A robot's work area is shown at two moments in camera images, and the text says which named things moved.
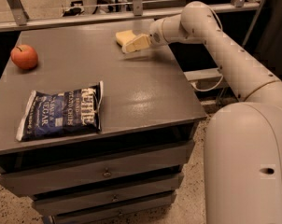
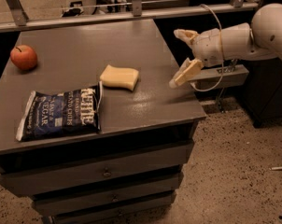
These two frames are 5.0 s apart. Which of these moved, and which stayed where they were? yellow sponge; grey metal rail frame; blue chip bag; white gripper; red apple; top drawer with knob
Moved: white gripper; yellow sponge
Stayed: red apple; grey metal rail frame; blue chip bag; top drawer with knob
